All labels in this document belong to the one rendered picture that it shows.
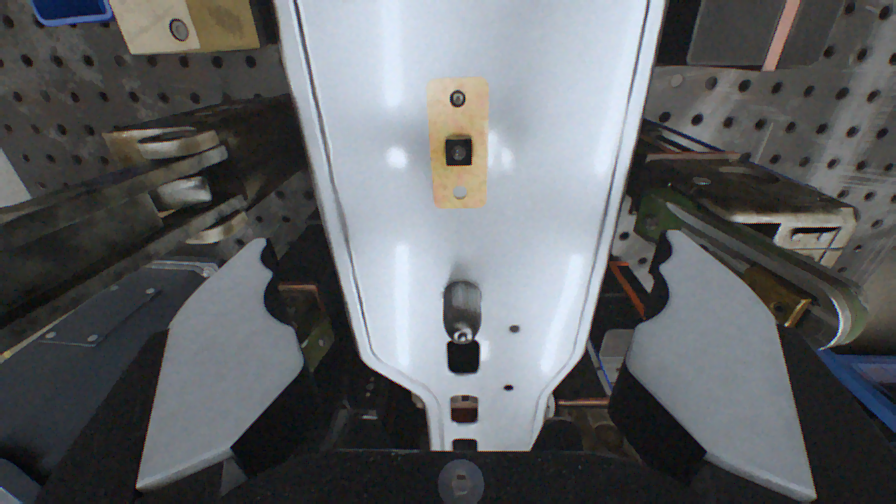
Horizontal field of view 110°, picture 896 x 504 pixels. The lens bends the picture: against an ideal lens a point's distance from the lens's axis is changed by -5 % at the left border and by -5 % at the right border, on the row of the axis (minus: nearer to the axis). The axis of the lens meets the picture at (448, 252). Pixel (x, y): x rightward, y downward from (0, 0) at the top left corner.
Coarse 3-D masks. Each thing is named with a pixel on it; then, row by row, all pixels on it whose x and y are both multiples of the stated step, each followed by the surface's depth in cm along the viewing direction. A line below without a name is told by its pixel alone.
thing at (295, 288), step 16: (320, 224) 48; (304, 240) 44; (320, 240) 44; (288, 256) 41; (304, 256) 41; (320, 256) 41; (288, 272) 38; (304, 272) 38; (320, 272) 38; (288, 288) 34; (304, 288) 34; (320, 288) 36; (336, 288) 40; (288, 304) 32; (304, 304) 32; (320, 304) 36; (288, 320) 30
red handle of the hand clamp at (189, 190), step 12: (180, 180) 16; (192, 180) 17; (204, 180) 17; (156, 192) 16; (168, 192) 16; (180, 192) 16; (192, 192) 17; (204, 192) 17; (156, 204) 16; (168, 204) 16; (180, 204) 17; (192, 204) 17; (204, 204) 18
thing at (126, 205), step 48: (96, 192) 12; (144, 192) 14; (0, 240) 10; (48, 240) 12; (96, 240) 13; (144, 240) 15; (0, 288) 10; (48, 288) 12; (96, 288) 12; (0, 336) 10
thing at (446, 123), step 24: (432, 96) 20; (480, 96) 20; (432, 120) 21; (456, 120) 21; (480, 120) 21; (432, 144) 22; (456, 144) 21; (480, 144) 22; (432, 168) 22; (456, 168) 22; (480, 168) 22; (480, 192) 23
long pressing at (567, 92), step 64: (320, 0) 18; (384, 0) 18; (448, 0) 18; (512, 0) 18; (576, 0) 18; (640, 0) 17; (320, 64) 20; (384, 64) 20; (448, 64) 19; (512, 64) 19; (576, 64) 19; (640, 64) 19; (320, 128) 21; (384, 128) 22; (512, 128) 21; (576, 128) 21; (640, 128) 21; (320, 192) 24; (384, 192) 24; (512, 192) 24; (576, 192) 23; (384, 256) 27; (448, 256) 26; (512, 256) 26; (576, 256) 26; (384, 320) 30; (512, 320) 30; (576, 320) 30; (448, 384) 35; (512, 384) 34; (448, 448) 41; (512, 448) 41
